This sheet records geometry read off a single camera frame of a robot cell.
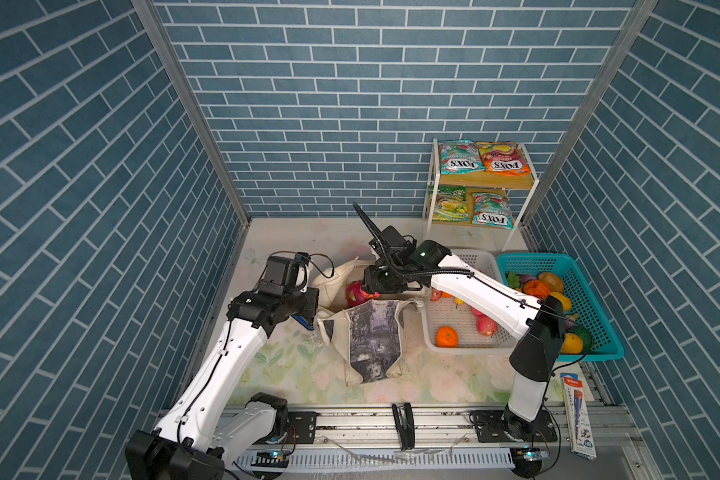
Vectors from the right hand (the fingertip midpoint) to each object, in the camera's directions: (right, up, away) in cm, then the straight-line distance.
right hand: (364, 283), depth 79 cm
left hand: (-13, -3, -1) cm, 13 cm away
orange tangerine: (+23, -16, +5) cm, 29 cm away
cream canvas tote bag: (+2, -13, -4) cm, 14 cm away
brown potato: (+62, -2, +17) cm, 64 cm away
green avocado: (+63, -15, +5) cm, 65 cm away
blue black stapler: (-20, -14, +12) cm, 27 cm away
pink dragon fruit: (-3, -5, +10) cm, 12 cm away
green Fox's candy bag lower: (+42, +22, +20) cm, 52 cm away
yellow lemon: (+56, -16, 0) cm, 58 cm away
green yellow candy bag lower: (+28, +24, +21) cm, 43 cm away
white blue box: (+54, -36, -7) cm, 65 cm away
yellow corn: (+64, -8, +15) cm, 66 cm away
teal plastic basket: (+66, -8, +9) cm, 68 cm away
